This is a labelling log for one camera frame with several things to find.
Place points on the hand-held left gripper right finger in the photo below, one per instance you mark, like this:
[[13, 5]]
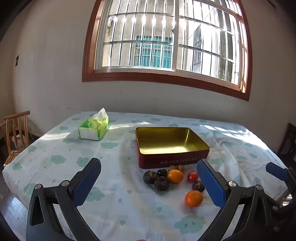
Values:
[[212, 185]]

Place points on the dark wooden chair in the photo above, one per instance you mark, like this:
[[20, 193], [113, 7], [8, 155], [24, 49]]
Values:
[[288, 141]]

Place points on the orange mandarin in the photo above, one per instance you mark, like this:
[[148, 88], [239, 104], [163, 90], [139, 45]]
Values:
[[175, 176], [193, 198]]

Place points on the dark red rectangular tin box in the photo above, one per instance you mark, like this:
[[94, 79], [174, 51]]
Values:
[[171, 141]]

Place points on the dark wall plate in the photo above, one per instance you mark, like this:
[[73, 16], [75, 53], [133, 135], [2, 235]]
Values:
[[17, 60]]

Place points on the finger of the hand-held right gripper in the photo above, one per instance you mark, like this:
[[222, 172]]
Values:
[[276, 171]]

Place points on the brown framed barred window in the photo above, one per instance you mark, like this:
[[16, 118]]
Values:
[[161, 39]]

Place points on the dark purple plum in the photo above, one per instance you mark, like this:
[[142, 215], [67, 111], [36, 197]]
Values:
[[161, 172]]

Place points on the brown round fruit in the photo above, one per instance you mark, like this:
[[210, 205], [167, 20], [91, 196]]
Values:
[[172, 167], [180, 168]]

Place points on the red tomato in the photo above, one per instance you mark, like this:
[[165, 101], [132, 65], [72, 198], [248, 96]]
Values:
[[192, 176]]

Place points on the green tissue pack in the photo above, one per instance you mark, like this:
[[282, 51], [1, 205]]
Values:
[[93, 128]]

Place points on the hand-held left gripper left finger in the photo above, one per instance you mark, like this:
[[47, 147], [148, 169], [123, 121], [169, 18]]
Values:
[[86, 183]]

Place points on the dark wrinkled round fruit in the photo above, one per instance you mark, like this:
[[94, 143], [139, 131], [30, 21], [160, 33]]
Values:
[[161, 183], [198, 186], [149, 177]]

